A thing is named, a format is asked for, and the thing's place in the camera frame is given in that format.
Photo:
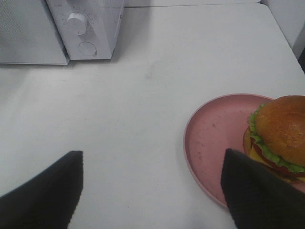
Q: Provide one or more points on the white microwave oven body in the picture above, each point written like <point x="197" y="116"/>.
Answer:
<point x="104" y="20"/>

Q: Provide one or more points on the round white door button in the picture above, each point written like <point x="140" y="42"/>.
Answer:
<point x="87" y="48"/>

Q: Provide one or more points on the toy burger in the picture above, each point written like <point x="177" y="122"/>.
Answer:
<point x="275" y="137"/>

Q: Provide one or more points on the white timer knob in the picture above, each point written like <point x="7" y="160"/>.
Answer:
<point x="77" y="23"/>

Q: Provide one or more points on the pink round plate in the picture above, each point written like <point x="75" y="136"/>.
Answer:
<point x="216" y="126"/>

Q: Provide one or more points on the white microwave door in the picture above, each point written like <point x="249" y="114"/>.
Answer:
<point x="28" y="34"/>

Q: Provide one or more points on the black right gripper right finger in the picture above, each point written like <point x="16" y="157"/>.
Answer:
<point x="258" y="199"/>

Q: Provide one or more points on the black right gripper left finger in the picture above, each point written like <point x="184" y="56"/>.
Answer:
<point x="48" y="200"/>

